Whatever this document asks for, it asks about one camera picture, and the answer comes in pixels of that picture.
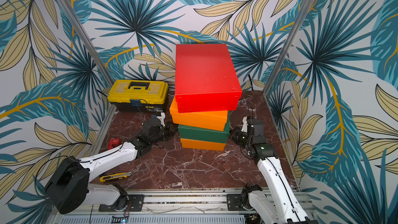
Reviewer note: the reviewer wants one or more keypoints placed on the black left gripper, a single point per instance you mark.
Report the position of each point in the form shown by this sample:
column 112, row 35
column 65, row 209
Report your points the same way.
column 171, row 130

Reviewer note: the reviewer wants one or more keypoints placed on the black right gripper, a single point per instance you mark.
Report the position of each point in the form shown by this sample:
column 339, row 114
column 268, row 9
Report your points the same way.
column 238, row 136

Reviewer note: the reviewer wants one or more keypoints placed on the small orange shoebox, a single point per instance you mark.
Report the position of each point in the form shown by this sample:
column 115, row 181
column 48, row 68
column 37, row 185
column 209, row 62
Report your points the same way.
column 204, row 145

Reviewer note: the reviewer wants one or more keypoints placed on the green shoebox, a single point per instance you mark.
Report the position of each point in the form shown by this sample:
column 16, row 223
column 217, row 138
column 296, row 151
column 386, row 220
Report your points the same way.
column 207, row 135

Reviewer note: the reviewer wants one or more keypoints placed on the large orange shoebox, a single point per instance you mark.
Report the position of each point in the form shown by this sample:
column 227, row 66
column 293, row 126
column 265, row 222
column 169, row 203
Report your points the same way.
column 206, row 120

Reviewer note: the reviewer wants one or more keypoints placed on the red shoebox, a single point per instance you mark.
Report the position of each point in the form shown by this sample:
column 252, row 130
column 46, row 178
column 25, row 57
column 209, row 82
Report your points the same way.
column 205, row 79

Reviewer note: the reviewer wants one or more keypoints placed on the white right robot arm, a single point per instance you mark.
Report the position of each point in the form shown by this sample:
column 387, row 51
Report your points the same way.
column 285, row 207

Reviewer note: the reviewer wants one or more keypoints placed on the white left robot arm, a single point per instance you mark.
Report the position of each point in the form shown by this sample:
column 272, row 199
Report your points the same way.
column 71, row 184

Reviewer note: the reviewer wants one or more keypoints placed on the red pipe wrench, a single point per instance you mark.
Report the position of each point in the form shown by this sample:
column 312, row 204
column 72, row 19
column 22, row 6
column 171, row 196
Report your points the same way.
column 113, row 143

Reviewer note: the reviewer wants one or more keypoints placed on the yellow black plastic toolbox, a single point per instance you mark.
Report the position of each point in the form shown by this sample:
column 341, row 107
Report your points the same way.
column 139, row 96

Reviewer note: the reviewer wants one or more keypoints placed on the yellow utility knife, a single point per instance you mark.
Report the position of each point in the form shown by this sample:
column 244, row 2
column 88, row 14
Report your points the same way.
column 116, row 176

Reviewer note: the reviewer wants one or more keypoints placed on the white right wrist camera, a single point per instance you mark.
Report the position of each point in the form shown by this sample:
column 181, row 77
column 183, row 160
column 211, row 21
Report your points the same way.
column 244, row 124

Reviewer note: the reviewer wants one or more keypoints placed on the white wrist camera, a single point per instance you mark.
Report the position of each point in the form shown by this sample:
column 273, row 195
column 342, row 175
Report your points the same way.
column 244, row 124
column 161, row 117

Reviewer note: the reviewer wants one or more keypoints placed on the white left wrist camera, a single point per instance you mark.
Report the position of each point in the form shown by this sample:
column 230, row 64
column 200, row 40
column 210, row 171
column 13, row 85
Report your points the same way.
column 161, row 117

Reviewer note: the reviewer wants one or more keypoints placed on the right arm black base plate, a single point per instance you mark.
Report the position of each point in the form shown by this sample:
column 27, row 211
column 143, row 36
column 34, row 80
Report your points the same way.
column 237, row 202

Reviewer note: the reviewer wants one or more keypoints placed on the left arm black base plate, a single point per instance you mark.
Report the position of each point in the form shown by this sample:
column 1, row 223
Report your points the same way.
column 135, row 202

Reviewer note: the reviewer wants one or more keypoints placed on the left aluminium corner post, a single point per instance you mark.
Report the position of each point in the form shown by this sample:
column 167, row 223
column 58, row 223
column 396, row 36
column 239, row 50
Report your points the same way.
column 84, row 37

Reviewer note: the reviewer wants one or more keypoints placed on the aluminium corner post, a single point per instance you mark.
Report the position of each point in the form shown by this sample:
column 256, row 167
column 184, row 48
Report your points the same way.
column 84, row 37
column 301, row 15

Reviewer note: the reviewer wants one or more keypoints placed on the right aluminium corner post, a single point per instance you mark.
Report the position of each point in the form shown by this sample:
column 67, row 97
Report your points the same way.
column 301, row 15

